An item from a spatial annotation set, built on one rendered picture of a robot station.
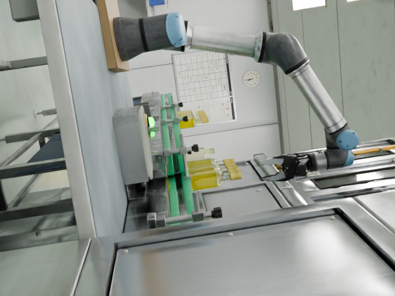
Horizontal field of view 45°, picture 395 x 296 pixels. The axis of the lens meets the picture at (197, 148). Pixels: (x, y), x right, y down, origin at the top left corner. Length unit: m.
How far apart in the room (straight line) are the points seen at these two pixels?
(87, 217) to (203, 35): 1.02
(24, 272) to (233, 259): 0.34
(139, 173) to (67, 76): 0.66
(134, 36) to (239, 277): 1.11
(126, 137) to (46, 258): 0.71
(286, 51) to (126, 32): 0.55
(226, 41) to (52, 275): 1.22
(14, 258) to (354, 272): 0.56
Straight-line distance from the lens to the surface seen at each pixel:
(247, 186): 2.08
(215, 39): 1.80
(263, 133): 8.00
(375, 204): 0.91
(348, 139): 1.76
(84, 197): 0.95
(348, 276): 0.71
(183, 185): 1.68
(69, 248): 0.89
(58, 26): 0.95
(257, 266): 0.74
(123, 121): 1.49
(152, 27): 1.66
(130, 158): 1.52
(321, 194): 2.00
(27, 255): 0.90
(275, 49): 1.72
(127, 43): 1.66
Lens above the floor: 0.92
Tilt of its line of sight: 3 degrees up
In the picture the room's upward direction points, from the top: 81 degrees clockwise
